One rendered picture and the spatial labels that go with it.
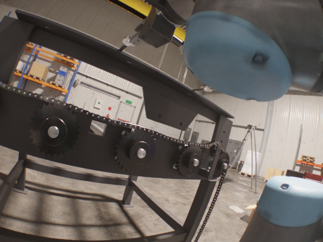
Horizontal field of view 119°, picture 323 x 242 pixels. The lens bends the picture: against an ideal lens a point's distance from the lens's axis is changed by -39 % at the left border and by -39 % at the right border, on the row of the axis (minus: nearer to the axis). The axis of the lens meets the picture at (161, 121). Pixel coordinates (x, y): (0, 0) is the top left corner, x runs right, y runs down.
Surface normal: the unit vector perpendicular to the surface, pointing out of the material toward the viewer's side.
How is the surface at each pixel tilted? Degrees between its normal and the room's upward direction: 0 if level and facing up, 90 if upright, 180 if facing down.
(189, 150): 90
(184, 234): 90
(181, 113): 90
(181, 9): 166
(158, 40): 180
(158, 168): 90
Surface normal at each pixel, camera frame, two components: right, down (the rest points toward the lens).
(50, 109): 0.56, 0.10
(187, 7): -0.45, 0.87
